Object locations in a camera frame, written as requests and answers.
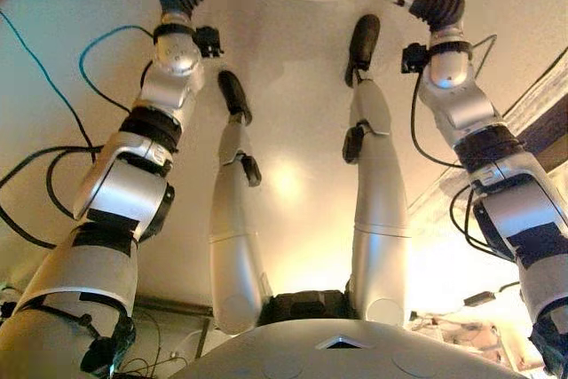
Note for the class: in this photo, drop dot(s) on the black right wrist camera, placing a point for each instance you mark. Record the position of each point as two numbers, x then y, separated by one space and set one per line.
413 58

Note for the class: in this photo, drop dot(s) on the black power adapter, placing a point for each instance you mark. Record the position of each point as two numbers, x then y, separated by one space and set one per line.
479 299

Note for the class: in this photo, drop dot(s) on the silver robot right leg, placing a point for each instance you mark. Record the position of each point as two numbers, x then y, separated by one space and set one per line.
381 219

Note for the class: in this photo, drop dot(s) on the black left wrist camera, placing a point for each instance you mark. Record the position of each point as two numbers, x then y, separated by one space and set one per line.
207 41

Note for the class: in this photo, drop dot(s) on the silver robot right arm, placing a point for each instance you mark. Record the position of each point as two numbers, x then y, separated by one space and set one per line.
515 206

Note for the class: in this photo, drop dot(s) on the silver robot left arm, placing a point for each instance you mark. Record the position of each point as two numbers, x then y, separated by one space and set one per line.
120 192

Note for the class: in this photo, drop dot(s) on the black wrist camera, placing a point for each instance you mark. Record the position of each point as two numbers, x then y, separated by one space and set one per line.
413 58
207 41

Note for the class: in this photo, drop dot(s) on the grey robot torso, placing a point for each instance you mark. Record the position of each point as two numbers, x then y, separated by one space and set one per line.
337 361

